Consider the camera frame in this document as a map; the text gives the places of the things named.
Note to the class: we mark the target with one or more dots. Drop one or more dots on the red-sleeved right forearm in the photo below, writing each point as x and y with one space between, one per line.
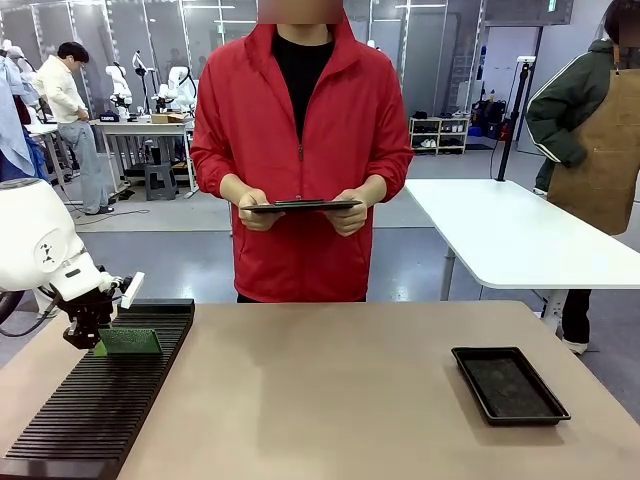
210 172

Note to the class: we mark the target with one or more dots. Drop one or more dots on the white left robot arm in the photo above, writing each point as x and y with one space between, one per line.
30 225

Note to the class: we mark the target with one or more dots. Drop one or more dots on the green PCB board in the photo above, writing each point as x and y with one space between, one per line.
132 341

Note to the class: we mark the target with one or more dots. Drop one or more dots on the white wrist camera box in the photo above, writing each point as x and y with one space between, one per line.
132 290

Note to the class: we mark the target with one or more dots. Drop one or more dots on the blue hanging garment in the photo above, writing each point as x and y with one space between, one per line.
12 125

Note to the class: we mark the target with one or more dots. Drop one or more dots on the thin black tray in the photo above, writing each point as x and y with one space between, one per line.
305 206

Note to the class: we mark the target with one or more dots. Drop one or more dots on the person in white jacket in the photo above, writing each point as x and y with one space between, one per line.
65 95

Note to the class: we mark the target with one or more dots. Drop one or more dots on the wooden shoe shelf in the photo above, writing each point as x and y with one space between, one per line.
440 135

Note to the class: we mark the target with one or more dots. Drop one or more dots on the grey step stool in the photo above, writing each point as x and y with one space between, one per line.
161 181

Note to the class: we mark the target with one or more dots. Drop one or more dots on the white side table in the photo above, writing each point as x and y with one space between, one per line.
500 235

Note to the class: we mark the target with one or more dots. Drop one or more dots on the black bags pile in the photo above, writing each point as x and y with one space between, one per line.
490 120

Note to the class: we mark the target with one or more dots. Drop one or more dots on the black slotted PCB rack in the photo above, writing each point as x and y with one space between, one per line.
100 400

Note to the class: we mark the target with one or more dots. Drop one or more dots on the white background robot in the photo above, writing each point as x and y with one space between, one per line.
120 90
177 90

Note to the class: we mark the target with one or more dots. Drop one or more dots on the black box with white print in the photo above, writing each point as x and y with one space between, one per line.
109 117

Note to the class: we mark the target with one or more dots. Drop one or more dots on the person's right hand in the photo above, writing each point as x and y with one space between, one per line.
252 215

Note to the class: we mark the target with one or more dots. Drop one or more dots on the cardboard box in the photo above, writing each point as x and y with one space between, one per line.
167 118

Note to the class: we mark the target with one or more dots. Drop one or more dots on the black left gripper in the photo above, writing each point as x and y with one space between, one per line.
90 307

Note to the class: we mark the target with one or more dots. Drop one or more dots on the person's left hand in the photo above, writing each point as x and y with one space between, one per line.
350 222

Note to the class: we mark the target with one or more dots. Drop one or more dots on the red-sleeved left forearm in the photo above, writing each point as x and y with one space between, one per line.
395 167

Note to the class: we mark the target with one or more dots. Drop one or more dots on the person in brown apron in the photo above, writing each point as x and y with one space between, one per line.
595 140

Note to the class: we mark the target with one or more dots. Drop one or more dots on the black pole with white box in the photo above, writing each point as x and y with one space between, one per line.
512 120

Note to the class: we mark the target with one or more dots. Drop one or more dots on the person in red jacket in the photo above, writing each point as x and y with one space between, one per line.
270 260

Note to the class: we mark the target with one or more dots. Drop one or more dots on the white background workbench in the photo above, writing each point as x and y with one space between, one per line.
145 127

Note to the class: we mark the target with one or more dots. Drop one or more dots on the black plastic tray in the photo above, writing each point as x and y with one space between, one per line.
507 385

